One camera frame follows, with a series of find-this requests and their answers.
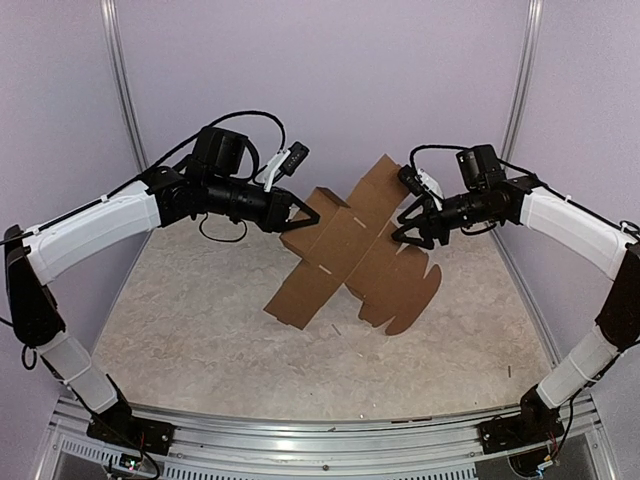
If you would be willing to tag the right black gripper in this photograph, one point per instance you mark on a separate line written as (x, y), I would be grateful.
(427, 231)

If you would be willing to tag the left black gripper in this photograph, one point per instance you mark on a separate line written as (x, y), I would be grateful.
(275, 215)

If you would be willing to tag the brown cardboard box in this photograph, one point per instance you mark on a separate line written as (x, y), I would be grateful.
(352, 247)

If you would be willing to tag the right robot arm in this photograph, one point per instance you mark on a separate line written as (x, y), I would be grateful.
(492, 198)

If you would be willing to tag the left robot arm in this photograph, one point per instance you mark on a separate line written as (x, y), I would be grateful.
(220, 176)

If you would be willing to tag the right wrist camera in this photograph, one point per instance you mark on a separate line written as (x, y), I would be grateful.
(419, 183)

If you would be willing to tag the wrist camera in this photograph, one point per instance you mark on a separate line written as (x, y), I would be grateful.
(419, 183)
(284, 163)

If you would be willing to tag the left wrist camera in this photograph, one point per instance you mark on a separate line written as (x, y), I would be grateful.
(284, 163)

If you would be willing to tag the right aluminium frame post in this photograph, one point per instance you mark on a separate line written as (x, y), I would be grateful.
(523, 78)

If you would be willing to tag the aluminium frame post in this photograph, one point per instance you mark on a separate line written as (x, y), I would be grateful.
(110, 21)
(523, 78)

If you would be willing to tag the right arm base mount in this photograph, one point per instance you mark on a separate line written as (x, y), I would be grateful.
(506, 433)

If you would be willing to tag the front aluminium rail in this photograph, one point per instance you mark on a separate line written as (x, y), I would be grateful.
(218, 447)

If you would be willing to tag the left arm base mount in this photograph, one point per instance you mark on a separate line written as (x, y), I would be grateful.
(149, 436)

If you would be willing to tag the left aluminium frame post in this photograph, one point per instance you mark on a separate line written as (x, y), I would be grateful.
(110, 21)

